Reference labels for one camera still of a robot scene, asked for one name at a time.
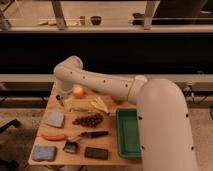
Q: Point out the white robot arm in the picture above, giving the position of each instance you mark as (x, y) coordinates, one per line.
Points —
(163, 119)

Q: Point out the green plastic tray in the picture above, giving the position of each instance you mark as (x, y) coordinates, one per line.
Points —
(127, 134)

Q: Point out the red bowl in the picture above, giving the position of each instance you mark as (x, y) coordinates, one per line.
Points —
(116, 101)

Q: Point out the yellow banana bunch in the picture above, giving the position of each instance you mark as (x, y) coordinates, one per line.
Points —
(99, 104)

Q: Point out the orange apple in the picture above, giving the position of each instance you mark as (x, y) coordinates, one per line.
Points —
(78, 92)

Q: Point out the bunch of dark grapes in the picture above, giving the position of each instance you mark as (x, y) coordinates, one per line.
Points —
(89, 121)

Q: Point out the metal spoon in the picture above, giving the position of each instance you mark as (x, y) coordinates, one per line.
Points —
(72, 109)

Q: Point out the wooden table board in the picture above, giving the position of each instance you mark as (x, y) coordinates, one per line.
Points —
(108, 142)

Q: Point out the grey-blue sponge block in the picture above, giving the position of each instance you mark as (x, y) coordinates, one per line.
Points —
(55, 119)

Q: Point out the dark bowl on shelf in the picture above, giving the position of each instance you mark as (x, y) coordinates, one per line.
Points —
(96, 20)

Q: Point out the orange carrot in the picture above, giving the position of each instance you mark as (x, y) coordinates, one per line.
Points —
(61, 137)

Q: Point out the black rectangular block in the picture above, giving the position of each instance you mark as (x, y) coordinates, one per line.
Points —
(96, 153)

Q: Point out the small green can on shelf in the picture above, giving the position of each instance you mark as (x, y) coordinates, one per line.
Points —
(82, 20)

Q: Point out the dark object on shelf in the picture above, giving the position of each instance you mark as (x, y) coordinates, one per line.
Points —
(138, 16)

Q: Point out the black-handled knife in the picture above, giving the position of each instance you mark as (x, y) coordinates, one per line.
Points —
(91, 134)

